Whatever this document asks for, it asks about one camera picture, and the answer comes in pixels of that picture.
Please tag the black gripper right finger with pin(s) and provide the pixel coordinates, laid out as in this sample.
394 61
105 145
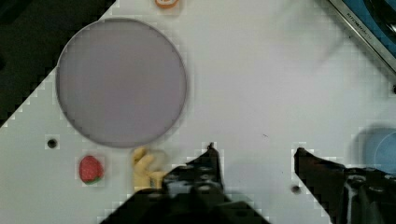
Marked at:
348 195

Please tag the blue cup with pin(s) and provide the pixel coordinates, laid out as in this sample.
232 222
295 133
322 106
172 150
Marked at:
376 148

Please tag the yellow toy banana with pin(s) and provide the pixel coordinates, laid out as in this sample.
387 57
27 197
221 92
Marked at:
148 172

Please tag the red toy strawberry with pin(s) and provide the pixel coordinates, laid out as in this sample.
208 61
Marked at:
90 170

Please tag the grey round plate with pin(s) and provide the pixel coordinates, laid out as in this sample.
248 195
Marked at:
121 83

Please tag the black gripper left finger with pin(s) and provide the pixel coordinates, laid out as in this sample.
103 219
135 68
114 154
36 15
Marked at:
201 176

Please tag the orange slice toy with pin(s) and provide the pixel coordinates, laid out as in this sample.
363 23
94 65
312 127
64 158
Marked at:
166 3

